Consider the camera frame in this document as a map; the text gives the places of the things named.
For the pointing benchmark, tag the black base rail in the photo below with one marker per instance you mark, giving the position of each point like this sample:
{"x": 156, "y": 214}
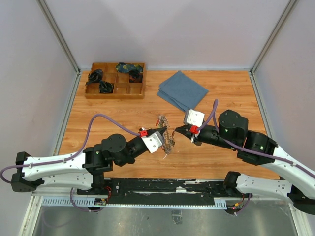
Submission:
{"x": 161, "y": 192}

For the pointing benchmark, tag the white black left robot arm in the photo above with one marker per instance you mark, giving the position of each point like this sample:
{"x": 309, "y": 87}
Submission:
{"x": 83, "y": 170}

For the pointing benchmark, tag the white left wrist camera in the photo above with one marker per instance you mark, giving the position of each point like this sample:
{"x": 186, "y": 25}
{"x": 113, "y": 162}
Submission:
{"x": 152, "y": 141}

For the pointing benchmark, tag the dark rolled cloth left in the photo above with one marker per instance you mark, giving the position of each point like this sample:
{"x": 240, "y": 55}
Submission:
{"x": 95, "y": 77}

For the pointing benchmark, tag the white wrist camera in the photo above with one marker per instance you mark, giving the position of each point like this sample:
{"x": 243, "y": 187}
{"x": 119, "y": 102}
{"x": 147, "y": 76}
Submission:
{"x": 152, "y": 141}
{"x": 194, "y": 119}

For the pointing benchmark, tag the dark rolled cloth middle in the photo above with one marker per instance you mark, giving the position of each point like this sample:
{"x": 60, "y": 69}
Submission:
{"x": 106, "y": 87}

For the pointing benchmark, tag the metal disc with keyrings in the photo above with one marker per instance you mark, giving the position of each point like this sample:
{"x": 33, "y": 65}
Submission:
{"x": 169, "y": 141}

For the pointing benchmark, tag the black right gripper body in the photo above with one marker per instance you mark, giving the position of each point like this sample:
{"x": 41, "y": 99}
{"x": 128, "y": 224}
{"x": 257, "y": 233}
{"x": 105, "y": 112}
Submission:
{"x": 209, "y": 134}

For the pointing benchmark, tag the dark rolled cloth right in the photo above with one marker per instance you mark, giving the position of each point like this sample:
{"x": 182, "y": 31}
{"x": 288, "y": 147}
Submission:
{"x": 135, "y": 76}

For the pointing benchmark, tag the blue yellow patterned cloth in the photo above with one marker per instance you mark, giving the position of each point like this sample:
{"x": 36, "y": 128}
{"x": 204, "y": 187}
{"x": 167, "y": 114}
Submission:
{"x": 127, "y": 67}

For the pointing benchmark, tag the wooden compartment tray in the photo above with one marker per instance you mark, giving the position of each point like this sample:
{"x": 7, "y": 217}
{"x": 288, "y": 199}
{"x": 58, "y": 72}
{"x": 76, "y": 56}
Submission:
{"x": 123, "y": 89}

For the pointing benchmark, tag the folded blue cloth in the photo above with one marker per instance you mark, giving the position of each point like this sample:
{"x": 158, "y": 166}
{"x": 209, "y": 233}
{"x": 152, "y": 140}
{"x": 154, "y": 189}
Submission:
{"x": 181, "y": 91}

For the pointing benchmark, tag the dark rolled cloth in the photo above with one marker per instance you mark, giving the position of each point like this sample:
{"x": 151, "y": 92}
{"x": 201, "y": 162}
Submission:
{"x": 135, "y": 76}
{"x": 95, "y": 77}
{"x": 106, "y": 87}

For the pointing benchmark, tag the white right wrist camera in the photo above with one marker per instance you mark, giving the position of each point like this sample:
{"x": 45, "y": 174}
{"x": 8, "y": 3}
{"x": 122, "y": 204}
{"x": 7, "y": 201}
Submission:
{"x": 194, "y": 119}

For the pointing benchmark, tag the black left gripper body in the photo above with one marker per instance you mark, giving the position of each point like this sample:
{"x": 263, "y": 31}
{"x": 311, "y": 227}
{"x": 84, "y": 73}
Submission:
{"x": 136, "y": 149}

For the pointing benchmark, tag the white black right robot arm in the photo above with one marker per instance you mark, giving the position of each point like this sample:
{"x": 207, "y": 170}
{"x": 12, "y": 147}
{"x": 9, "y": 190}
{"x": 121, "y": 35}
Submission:
{"x": 296, "y": 184}

